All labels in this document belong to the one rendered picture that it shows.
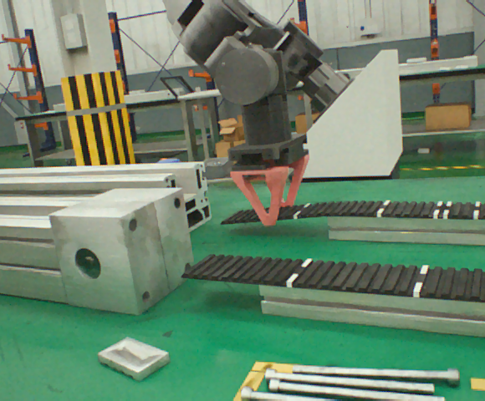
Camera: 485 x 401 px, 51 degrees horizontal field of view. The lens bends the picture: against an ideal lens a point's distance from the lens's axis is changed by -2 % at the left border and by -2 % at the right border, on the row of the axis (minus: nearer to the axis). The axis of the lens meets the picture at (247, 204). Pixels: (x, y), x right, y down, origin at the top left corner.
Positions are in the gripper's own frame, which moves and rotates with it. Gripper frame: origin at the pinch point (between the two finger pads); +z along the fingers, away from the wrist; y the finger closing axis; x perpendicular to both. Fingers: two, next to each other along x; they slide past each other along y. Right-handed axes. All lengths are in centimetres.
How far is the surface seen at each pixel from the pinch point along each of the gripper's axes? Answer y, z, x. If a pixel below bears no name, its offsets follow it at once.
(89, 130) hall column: -224, 8, -244
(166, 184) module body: 4.7, -5.2, -12.6
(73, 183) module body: 5.3, -5.8, -28.4
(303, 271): 19.0, -0.7, 10.6
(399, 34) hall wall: -737, -44, -113
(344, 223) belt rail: 2.2, 0.6, 9.2
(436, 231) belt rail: 1.5, 1.6, 19.3
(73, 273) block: 24.2, -1.2, -11.0
